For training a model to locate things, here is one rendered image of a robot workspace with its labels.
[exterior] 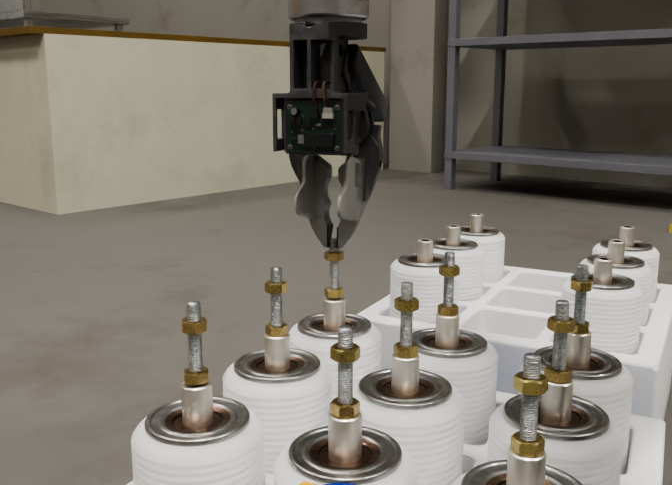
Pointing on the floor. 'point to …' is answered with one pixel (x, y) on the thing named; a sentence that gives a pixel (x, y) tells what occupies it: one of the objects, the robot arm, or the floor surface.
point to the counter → (140, 116)
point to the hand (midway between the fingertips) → (336, 233)
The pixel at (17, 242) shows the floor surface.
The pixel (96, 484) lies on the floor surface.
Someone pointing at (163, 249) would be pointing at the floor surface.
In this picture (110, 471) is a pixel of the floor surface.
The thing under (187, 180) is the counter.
